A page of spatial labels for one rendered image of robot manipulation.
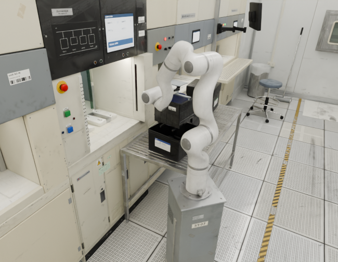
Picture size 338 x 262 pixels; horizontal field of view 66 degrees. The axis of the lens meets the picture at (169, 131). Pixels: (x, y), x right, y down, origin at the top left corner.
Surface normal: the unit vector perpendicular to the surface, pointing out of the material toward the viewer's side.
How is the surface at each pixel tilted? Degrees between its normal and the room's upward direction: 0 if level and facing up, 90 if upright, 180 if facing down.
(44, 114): 90
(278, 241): 0
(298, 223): 0
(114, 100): 90
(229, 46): 90
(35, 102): 90
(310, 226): 0
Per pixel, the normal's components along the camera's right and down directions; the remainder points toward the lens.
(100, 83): -0.47, 0.40
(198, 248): 0.29, 0.46
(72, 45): 0.88, 0.25
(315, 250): 0.04, -0.88
